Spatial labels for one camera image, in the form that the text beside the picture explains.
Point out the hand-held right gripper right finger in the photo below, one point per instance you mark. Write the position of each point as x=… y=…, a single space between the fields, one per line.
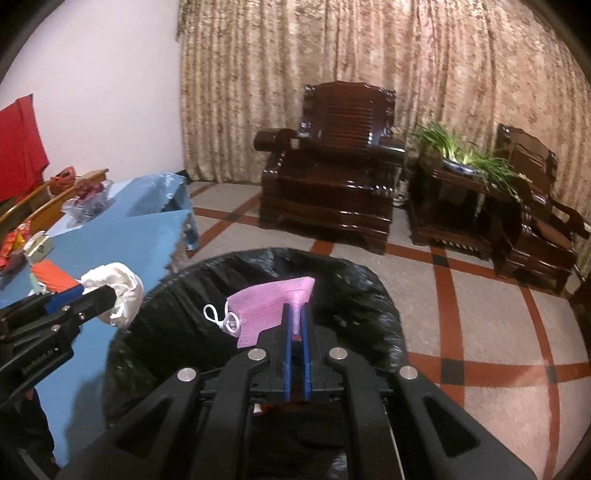
x=306 y=355

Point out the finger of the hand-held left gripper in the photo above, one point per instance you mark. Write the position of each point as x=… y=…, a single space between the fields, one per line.
x=67 y=297
x=98 y=301

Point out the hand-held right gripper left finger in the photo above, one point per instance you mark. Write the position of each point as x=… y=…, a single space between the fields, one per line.
x=287 y=355

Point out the orange ribbed sponge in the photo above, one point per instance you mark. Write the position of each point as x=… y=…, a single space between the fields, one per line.
x=51 y=274

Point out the white tissue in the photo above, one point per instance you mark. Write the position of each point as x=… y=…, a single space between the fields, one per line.
x=124 y=281

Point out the pink face mask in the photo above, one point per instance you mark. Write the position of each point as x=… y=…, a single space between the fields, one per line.
x=258 y=304

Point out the black bagged trash bin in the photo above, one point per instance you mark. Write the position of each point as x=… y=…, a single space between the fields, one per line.
x=184 y=300

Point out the cream tissue box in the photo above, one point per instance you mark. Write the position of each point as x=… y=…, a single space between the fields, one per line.
x=39 y=244

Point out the glass bowl with red snacks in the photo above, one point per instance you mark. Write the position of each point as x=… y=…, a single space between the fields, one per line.
x=11 y=242

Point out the glass fruit bowl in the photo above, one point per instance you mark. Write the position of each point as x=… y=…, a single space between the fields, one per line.
x=87 y=207

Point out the light wooden bench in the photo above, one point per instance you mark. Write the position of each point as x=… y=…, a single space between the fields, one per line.
x=41 y=203

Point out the red plastic bag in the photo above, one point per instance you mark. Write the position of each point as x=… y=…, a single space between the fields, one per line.
x=62 y=182

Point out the blue scalloped-edged table cover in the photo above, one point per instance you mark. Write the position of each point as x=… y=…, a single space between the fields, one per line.
x=152 y=194

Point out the red cloth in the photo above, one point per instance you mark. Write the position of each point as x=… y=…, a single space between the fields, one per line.
x=21 y=147

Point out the dark wooden slatted armchair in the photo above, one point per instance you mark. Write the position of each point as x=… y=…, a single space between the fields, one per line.
x=332 y=184

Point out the dark wooden side table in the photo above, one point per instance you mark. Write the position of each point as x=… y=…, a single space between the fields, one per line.
x=443 y=207

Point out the green potted plant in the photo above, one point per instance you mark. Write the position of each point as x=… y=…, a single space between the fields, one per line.
x=441 y=138

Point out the beige patterned curtain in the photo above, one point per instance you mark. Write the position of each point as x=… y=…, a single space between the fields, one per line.
x=323 y=46

